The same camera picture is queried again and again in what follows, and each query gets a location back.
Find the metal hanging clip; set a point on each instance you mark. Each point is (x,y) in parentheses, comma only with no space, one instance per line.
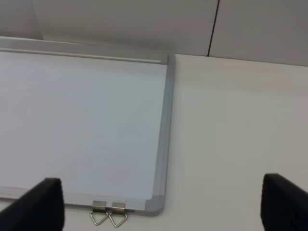
(98,207)
(118,209)

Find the right metal hanging clip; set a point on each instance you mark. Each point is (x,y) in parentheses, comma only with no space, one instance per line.
(118,209)

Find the aluminium framed whiteboard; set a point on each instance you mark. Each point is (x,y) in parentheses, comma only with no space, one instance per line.
(96,117)

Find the left metal hanging clip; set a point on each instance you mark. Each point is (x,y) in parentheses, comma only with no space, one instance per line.
(98,207)

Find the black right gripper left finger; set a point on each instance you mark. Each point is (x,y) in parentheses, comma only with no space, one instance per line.
(40,209)

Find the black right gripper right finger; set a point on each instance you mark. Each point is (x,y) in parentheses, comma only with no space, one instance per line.
(284,205)

